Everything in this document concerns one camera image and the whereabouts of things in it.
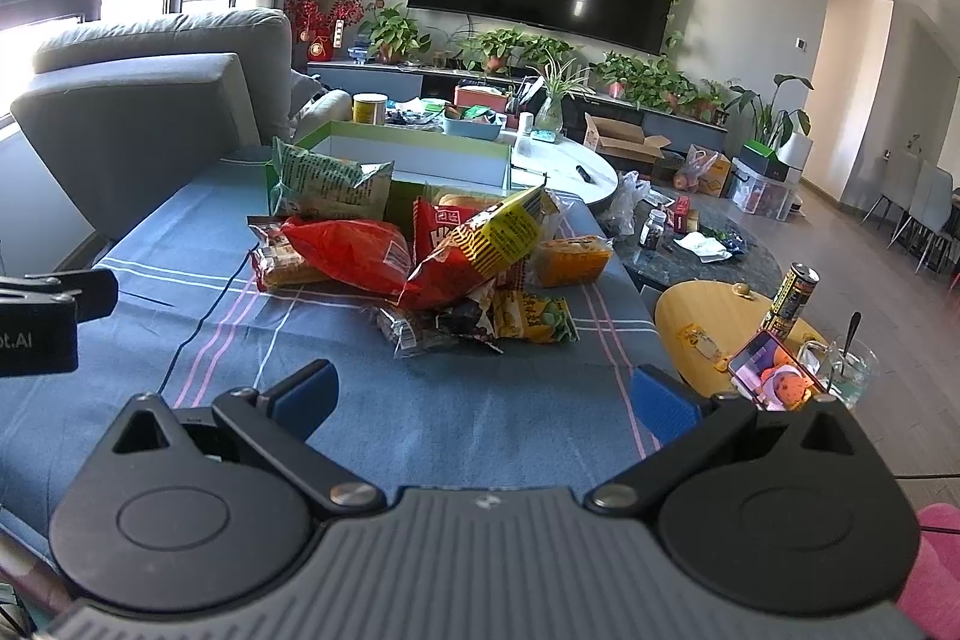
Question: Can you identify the brown nut snack bag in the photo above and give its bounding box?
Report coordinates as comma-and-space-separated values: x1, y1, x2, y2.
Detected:
373, 299, 503, 359

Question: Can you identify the red chip bag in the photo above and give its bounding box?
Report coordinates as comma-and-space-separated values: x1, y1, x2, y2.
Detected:
281, 218, 412, 298

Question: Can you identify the yellow green snack packet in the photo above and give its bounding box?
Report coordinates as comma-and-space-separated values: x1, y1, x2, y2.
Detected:
490, 291, 579, 344

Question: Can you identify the green snack bag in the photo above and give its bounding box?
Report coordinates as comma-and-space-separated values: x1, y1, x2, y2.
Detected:
268, 138, 394, 221

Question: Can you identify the red yellow snack bag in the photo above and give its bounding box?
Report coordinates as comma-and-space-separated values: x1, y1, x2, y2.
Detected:
398, 185, 547, 310

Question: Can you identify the red cake packet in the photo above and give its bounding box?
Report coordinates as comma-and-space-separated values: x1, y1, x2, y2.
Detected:
247, 216, 327, 292

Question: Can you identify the orange packaged bread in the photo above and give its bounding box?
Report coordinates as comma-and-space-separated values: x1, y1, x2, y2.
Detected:
530, 236, 613, 289

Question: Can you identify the white sliced bread bag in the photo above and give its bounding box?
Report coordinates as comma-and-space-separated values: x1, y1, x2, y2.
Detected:
434, 193, 501, 213

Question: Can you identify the smartphone in pink case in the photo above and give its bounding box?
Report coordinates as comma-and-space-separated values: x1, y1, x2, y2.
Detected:
729, 331, 822, 413

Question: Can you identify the yellow wooden stool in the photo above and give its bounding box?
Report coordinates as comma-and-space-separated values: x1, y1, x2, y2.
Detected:
654, 279, 827, 398

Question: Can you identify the glass cup with spoon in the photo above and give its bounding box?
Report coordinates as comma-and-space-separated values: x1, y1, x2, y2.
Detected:
799, 310, 878, 409

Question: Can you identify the blue striped table cloth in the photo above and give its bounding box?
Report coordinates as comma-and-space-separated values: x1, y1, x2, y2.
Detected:
2, 163, 667, 537

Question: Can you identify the black yellow drink can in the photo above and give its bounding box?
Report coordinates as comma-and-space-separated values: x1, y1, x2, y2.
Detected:
760, 262, 820, 341

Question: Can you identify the dark marble round table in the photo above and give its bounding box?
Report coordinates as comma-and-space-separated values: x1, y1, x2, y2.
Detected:
615, 197, 782, 296

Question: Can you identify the dark glass jar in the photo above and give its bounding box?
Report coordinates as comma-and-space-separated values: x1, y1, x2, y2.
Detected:
638, 209, 667, 250

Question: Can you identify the grey sofa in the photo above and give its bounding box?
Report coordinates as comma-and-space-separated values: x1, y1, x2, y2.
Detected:
11, 8, 352, 241

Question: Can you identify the black marker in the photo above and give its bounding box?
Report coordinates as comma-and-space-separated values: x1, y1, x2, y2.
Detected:
574, 164, 594, 184

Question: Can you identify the white round coffee table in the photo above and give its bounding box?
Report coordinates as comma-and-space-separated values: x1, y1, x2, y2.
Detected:
511, 136, 619, 211

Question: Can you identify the tv console cabinet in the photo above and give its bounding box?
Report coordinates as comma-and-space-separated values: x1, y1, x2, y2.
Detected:
305, 58, 731, 155

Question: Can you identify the open cardboard box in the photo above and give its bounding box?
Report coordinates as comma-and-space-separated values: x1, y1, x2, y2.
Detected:
583, 113, 670, 163

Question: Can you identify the green cardboard box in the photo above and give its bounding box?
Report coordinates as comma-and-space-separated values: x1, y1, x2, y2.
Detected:
296, 122, 511, 193

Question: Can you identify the yellow tin can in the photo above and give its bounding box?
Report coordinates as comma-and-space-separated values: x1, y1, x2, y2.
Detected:
352, 92, 389, 125

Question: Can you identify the blue plastic basket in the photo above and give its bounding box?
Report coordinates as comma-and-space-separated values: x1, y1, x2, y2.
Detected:
441, 112, 503, 142

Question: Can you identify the glass vase with plant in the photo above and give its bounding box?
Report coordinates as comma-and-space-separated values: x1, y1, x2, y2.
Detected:
532, 57, 589, 143

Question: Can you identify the red berry decoration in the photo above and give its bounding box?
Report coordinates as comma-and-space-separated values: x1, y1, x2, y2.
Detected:
283, 0, 377, 62

